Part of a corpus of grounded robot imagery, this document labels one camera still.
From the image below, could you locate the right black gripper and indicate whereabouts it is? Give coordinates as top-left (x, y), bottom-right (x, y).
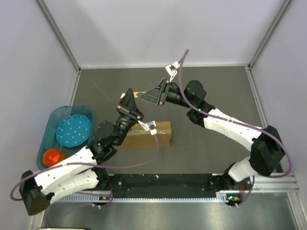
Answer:
top-left (138, 79), bottom-right (194, 110)

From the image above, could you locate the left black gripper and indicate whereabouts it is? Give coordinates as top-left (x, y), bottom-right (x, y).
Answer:
top-left (115, 88), bottom-right (144, 146)

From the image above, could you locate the yellow utility knife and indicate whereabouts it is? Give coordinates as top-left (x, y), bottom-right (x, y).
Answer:
top-left (120, 92), bottom-right (145, 99)

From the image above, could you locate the brown cardboard express box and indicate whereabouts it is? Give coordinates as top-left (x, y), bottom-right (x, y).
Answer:
top-left (121, 121), bottom-right (172, 149)

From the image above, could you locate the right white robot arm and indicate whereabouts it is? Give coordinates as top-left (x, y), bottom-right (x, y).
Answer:
top-left (138, 78), bottom-right (285, 190)

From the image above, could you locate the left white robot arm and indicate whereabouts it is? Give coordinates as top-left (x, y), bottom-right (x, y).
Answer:
top-left (19, 88), bottom-right (143, 216)

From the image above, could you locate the blue perforated plate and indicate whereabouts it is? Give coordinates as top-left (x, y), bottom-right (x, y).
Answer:
top-left (56, 114), bottom-right (92, 148)

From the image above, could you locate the teal plastic bin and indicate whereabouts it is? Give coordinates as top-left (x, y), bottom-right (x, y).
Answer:
top-left (36, 105), bottom-right (96, 170)

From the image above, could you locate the orange cup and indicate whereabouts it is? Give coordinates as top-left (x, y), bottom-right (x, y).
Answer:
top-left (42, 149), bottom-right (67, 167)

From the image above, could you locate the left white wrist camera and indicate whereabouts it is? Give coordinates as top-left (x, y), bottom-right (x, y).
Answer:
top-left (138, 120), bottom-right (157, 136)

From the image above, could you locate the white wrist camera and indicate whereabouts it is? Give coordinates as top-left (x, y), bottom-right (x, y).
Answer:
top-left (138, 120), bottom-right (157, 136)
top-left (165, 61), bottom-right (180, 82)

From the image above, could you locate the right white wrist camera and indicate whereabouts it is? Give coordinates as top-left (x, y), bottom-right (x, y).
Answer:
top-left (165, 61), bottom-right (180, 82)

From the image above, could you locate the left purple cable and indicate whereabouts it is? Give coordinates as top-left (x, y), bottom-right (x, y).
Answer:
top-left (10, 134), bottom-right (160, 209)

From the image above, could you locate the grey cable duct rail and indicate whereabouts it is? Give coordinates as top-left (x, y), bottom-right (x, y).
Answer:
top-left (58, 193), bottom-right (229, 204)

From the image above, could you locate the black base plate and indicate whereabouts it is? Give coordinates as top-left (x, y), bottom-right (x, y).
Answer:
top-left (91, 173), bottom-right (251, 198)

